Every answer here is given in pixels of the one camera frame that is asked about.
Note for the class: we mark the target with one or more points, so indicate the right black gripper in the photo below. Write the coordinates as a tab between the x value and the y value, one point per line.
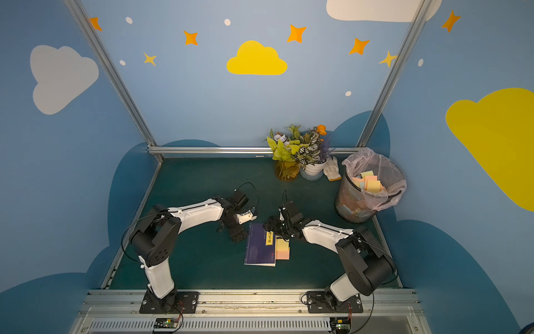
279	225

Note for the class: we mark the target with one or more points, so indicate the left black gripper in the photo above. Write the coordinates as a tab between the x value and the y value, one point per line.
232	227

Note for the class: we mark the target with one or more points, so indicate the purple covered book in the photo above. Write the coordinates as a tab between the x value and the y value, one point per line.
260	250

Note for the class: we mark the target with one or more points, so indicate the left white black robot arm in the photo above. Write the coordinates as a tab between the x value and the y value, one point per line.
155	236

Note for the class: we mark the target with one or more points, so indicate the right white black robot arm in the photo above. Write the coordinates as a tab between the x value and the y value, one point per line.
367	266

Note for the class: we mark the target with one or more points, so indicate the yellow sticky note middle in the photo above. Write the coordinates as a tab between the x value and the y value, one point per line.
281	245

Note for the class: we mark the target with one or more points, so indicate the pink sticky note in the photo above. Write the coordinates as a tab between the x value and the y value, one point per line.
282	254

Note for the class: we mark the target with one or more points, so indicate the discarded sticky notes in bin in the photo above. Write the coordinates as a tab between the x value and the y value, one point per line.
368	181

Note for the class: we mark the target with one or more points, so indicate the white work glove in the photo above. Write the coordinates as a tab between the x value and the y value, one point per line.
331	169

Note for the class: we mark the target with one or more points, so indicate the patterned plant in white pot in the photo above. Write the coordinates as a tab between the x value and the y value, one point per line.
314	152

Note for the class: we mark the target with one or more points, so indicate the green plant in amber vase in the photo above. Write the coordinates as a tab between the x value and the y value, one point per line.
285	148

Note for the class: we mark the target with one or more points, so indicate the black mesh trash bin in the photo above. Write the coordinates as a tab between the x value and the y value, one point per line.
359	206

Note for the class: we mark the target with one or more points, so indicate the right circuit board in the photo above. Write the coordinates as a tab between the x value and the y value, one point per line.
340	325

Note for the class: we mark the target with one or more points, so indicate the circuit board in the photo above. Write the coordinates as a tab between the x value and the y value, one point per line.
340	325
165	325

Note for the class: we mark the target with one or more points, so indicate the translucent plastic bin liner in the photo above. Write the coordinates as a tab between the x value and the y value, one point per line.
362	160

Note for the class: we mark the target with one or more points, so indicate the left circuit board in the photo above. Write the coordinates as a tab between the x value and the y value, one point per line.
165	325

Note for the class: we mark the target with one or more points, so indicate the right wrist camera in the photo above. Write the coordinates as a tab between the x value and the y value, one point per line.
291	215

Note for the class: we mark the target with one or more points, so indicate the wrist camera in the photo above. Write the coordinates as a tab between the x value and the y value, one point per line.
246	217
291	215

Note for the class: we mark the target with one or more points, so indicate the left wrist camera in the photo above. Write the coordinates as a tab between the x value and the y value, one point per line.
246	217

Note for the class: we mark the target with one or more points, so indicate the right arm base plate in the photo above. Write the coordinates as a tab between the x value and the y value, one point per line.
325	302

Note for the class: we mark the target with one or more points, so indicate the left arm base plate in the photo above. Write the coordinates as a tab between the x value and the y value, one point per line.
174	302

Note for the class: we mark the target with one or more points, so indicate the aluminium frame back bar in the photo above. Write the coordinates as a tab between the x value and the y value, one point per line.
212	151

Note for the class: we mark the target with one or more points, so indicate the aluminium front rail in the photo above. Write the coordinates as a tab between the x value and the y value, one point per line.
251	311

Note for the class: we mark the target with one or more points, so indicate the aluminium frame left post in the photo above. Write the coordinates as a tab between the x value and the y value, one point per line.
82	20

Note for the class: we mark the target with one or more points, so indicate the aluminium frame post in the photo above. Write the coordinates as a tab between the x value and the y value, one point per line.
406	47
82	20

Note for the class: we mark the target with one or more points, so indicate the aluminium frame right post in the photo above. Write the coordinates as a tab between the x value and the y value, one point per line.
406	47

